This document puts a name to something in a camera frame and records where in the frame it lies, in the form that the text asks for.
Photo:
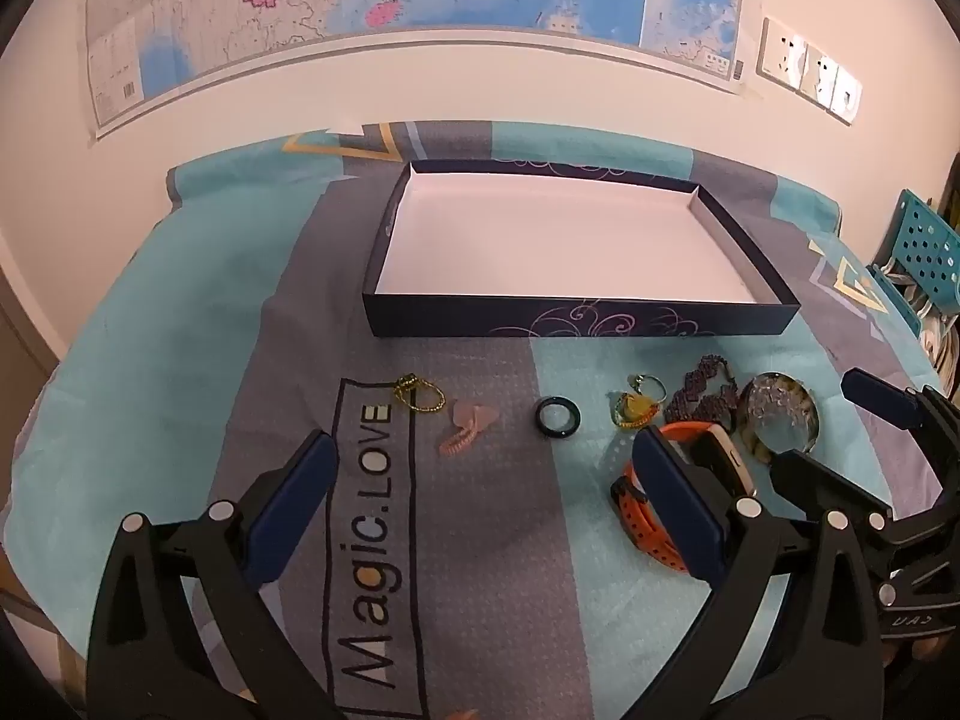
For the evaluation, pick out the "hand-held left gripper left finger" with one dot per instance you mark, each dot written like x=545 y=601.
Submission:
x=300 y=495

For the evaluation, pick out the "blue grey printed cloth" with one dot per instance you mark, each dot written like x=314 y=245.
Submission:
x=150 y=360

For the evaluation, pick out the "orange smartwatch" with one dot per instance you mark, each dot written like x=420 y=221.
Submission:
x=664 y=540

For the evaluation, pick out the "dark blue shallow box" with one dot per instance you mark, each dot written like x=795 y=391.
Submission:
x=562 y=240

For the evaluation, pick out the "pink hair clip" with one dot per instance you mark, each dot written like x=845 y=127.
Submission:
x=469 y=427

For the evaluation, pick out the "person's right hand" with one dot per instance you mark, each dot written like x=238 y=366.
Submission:
x=919 y=651

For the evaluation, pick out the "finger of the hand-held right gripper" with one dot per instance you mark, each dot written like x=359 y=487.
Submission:
x=881 y=397
x=817 y=484

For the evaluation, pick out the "white wall socket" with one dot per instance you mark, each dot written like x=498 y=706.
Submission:
x=780 y=52
x=814 y=71
x=844 y=94

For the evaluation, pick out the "tortoiseshell bangle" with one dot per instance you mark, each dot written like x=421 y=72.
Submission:
x=806 y=435

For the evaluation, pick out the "yellow pendant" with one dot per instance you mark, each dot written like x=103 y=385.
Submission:
x=637 y=411

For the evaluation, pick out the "teal perforated basket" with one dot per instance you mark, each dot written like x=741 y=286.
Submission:
x=926 y=240

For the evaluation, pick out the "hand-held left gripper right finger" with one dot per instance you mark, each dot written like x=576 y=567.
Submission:
x=675 y=495

